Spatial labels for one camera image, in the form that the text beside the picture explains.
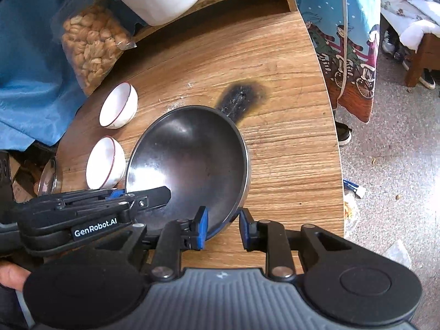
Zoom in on shiny steel plate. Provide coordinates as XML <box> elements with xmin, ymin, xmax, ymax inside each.
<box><xmin>37</xmin><ymin>157</ymin><xmax>63</xmax><ymax>196</ymax></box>

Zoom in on steel bowl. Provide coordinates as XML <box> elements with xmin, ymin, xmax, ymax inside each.
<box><xmin>125</xmin><ymin>105</ymin><xmax>251</xmax><ymax>239</ymax></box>

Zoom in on person's left hand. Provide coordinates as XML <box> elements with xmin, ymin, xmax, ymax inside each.
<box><xmin>0</xmin><ymin>261</ymin><xmax>31</xmax><ymax>291</ymax></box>

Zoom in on white bowl red rim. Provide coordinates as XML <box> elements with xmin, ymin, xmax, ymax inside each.
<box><xmin>98</xmin><ymin>82</ymin><xmax>138</xmax><ymax>130</ymax></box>
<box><xmin>86</xmin><ymin>136</ymin><xmax>126</xmax><ymax>189</ymax></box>

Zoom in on blue fabric cloth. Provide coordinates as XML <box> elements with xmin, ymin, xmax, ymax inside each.
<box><xmin>0</xmin><ymin>0</ymin><xmax>214</xmax><ymax>152</ymax></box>

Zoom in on black shoe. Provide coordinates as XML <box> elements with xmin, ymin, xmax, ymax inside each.
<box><xmin>335</xmin><ymin>122</ymin><xmax>352</xmax><ymax>147</ymax></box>

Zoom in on clear bag of cookies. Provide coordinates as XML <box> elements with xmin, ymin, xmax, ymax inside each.
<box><xmin>51</xmin><ymin>0</ymin><xmax>136</xmax><ymax>96</ymax></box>

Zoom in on patterned blue curtain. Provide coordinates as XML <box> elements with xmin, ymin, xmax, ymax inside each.
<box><xmin>295</xmin><ymin>0</ymin><xmax>380</xmax><ymax>123</ymax></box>

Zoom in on bed with quilt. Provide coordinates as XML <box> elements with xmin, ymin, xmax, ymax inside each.
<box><xmin>380</xmin><ymin>0</ymin><xmax>439</xmax><ymax>89</ymax></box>

